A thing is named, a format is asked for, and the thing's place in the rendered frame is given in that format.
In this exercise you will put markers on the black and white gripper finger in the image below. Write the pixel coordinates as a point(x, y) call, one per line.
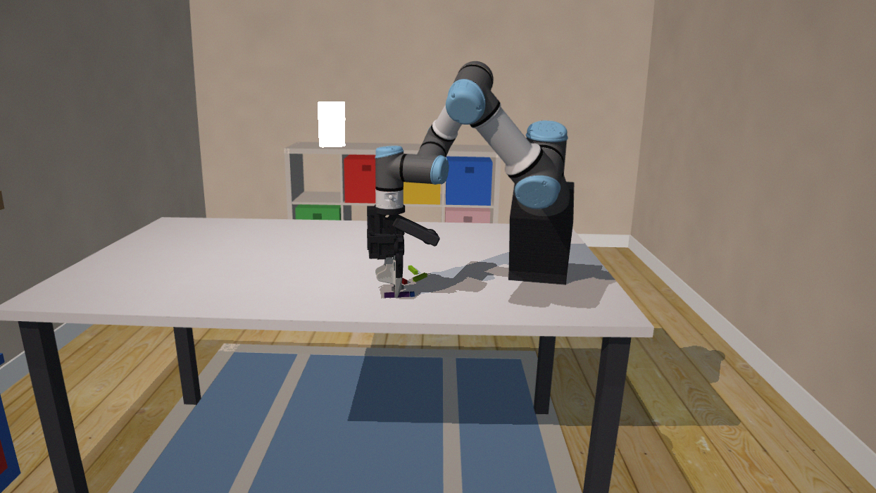
point(393, 272)
point(381, 267)

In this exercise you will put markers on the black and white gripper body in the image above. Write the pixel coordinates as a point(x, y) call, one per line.
point(383, 237)

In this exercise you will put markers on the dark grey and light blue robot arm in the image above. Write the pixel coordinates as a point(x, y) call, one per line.
point(540, 185)

